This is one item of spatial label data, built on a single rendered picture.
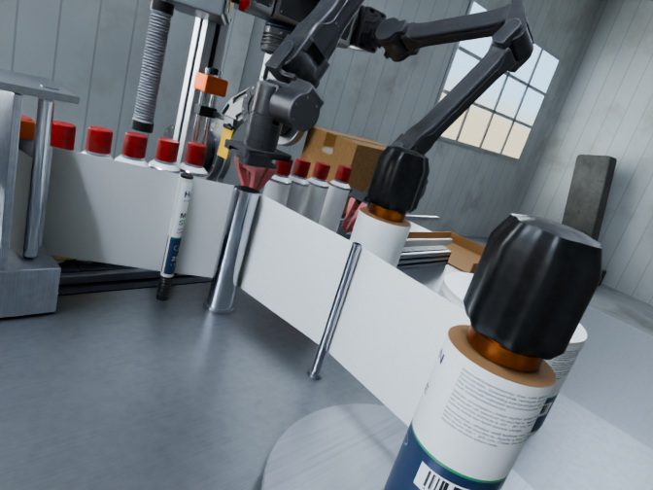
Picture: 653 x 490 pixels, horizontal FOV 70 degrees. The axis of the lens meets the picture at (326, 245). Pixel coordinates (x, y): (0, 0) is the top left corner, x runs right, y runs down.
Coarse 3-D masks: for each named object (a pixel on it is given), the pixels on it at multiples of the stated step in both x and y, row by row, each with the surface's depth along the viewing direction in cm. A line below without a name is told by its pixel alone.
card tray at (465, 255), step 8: (416, 232) 166; (424, 232) 170; (432, 232) 175; (440, 232) 179; (448, 232) 183; (456, 240) 184; (464, 240) 181; (448, 248) 173; (456, 248) 177; (464, 248) 181; (472, 248) 179; (480, 248) 177; (456, 256) 165; (464, 256) 169; (472, 256) 172; (480, 256) 176; (456, 264) 154; (464, 264) 157; (472, 264) 148; (472, 272) 150
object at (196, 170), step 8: (192, 144) 78; (200, 144) 80; (192, 152) 78; (200, 152) 78; (184, 160) 79; (192, 160) 78; (200, 160) 79; (184, 168) 78; (192, 168) 78; (200, 168) 80; (200, 176) 79
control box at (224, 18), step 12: (168, 0) 71; (180, 0) 71; (192, 0) 71; (204, 0) 71; (216, 0) 71; (228, 0) 72; (192, 12) 78; (204, 12) 72; (216, 12) 72; (228, 12) 73
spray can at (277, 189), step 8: (280, 168) 93; (288, 168) 93; (280, 176) 93; (288, 176) 94; (272, 184) 93; (280, 184) 93; (288, 184) 94; (264, 192) 94; (272, 192) 93; (280, 192) 93; (288, 192) 95; (280, 200) 94
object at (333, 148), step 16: (320, 128) 150; (304, 144) 153; (320, 144) 147; (336, 144) 142; (352, 144) 137; (368, 144) 147; (320, 160) 147; (336, 160) 142; (352, 160) 137; (368, 160) 141; (352, 176) 139; (368, 176) 143
